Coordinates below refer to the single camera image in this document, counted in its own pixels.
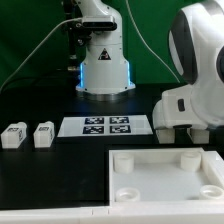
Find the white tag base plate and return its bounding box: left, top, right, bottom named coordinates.
left=58, top=115, right=152, bottom=137

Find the white square tabletop tray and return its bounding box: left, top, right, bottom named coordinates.
left=109, top=148, right=224, bottom=203

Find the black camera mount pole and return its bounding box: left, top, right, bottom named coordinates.
left=61, top=0, right=91, bottom=72

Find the white front fence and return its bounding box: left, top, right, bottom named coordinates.
left=0, top=200, right=224, bottom=224

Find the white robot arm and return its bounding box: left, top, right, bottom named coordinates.
left=77, top=0, right=224, bottom=130

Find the grey cable left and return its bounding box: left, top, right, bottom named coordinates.
left=0, top=17, right=84, bottom=94

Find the white cable right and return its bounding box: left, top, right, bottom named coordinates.
left=124, top=0, right=182, bottom=84

